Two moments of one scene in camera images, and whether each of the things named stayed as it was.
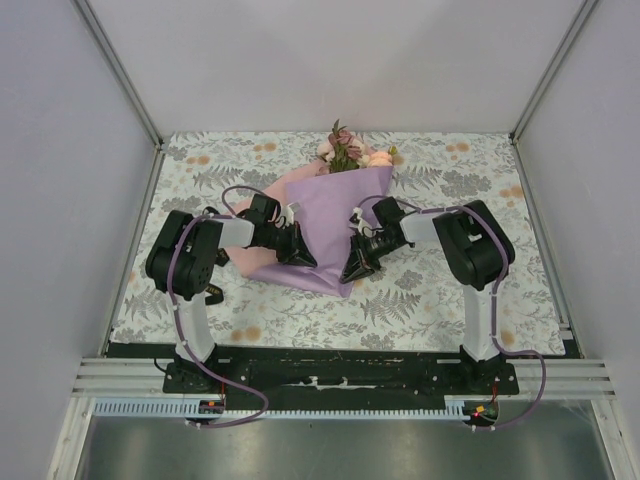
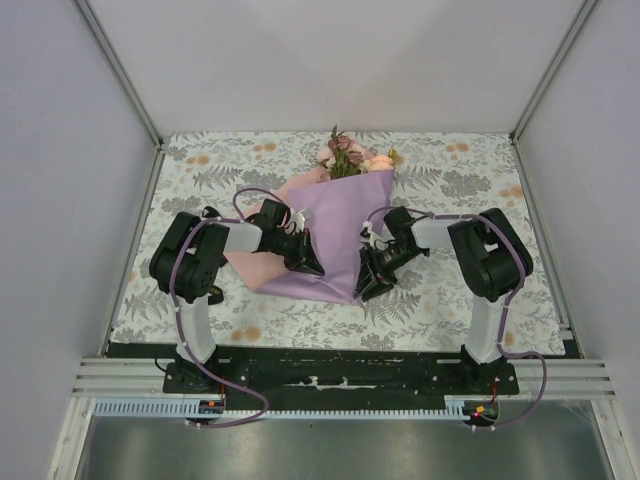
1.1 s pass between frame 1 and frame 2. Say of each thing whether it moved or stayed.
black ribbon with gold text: stayed
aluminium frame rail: stayed
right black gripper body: moved
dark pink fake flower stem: moved
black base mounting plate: stayed
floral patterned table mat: stayed
